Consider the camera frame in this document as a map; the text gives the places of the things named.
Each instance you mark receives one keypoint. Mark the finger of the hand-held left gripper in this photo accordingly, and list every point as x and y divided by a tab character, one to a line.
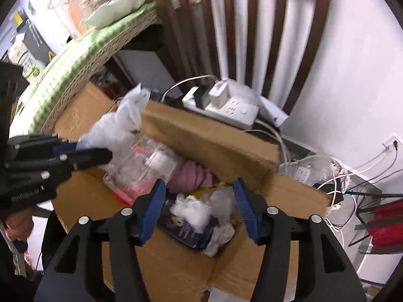
91	159
67	146

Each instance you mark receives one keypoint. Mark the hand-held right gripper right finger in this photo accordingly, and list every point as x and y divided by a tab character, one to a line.
247	210

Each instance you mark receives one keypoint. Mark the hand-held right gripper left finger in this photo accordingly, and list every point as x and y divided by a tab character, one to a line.
152	210

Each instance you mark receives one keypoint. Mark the white tissue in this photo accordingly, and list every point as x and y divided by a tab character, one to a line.
218	236
222	203
189	212

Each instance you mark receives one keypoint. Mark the red white wrapper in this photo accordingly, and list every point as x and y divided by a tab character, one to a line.
124	196

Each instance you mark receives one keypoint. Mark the blue carton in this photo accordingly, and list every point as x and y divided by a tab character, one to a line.
185	231

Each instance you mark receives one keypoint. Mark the white plastic bag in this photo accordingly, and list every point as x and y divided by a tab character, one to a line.
116	125

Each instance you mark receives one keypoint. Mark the clear plastic container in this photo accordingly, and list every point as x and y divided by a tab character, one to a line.
141	163

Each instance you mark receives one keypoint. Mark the yellow snack packet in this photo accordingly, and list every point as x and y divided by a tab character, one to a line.
201	192

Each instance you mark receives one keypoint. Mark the pink cloth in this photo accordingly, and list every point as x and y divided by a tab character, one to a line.
195	176

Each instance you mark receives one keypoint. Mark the cardboard box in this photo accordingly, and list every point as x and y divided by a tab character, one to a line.
204	138

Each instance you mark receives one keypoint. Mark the person's left hand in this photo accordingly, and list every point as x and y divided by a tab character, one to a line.
17	226

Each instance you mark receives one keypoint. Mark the power strip in plastic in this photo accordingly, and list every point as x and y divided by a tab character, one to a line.
302	173

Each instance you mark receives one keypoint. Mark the green checked tablecloth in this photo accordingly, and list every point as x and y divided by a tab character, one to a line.
78	56

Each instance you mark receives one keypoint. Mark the white milk carton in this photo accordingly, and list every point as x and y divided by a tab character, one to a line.
26	63

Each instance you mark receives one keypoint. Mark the white power strip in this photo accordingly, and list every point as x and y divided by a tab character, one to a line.
233	111

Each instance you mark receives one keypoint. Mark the white adapter brick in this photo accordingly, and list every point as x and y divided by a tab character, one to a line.
272	111

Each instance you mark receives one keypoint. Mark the glass shelf rack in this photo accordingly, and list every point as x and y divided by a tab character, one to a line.
362	186

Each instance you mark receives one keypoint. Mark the white charger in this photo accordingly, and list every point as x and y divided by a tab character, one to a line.
218	92

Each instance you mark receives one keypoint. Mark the black plug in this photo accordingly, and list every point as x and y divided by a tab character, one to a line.
201	97

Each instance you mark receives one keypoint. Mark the clear water jug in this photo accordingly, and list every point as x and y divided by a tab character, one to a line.
69	15

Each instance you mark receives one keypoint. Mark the yellow box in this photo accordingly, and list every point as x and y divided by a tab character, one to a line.
17	19

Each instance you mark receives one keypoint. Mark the red fabric item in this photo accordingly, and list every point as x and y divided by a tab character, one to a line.
387	226

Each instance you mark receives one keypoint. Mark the scalloped green white bowl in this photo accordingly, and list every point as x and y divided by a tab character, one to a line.
116	12

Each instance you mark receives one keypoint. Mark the dark wooden chair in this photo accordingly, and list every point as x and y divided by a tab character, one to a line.
314	37

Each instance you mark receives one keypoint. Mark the wall socket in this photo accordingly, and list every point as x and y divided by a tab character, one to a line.
390	141

